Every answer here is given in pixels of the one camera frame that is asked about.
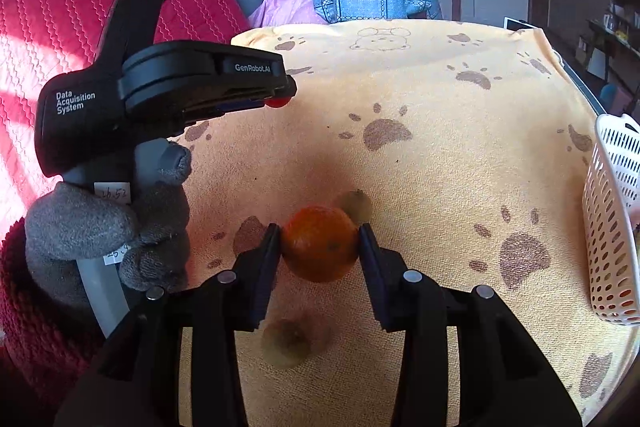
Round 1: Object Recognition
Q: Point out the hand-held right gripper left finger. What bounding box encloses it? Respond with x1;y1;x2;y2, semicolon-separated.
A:
52;223;282;427

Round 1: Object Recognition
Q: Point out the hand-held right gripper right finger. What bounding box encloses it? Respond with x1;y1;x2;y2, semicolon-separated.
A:
358;223;583;427

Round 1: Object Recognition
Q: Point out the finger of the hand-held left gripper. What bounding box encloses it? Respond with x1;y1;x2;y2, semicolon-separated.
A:
122;42;298;110
181;96;277;125

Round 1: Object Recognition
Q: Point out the large orange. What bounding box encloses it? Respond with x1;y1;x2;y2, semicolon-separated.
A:
281;205;361;284

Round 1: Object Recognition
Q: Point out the white plastic basket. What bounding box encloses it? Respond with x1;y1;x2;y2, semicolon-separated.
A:
582;113;640;324

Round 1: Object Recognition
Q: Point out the person's left forearm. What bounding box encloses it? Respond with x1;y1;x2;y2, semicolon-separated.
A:
0;219;108;388

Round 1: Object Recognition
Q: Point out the person's left hand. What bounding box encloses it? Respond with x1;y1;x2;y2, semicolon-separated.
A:
24;139;193;308

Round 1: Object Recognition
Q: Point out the brown kiwi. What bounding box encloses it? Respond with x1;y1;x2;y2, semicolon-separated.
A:
261;318;312;370
332;189;373;225

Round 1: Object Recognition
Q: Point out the red quilted bedspread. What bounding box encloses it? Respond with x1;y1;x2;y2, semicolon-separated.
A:
0;0;251;248

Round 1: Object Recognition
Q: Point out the yellow paw print towel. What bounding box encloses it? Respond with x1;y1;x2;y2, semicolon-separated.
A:
165;19;636;427

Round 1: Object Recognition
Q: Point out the dark desk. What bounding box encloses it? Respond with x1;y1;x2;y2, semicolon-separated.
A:
575;19;640;80

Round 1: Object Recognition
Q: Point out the wooden shelf unit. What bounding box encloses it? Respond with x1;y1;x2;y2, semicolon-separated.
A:
605;0;640;42

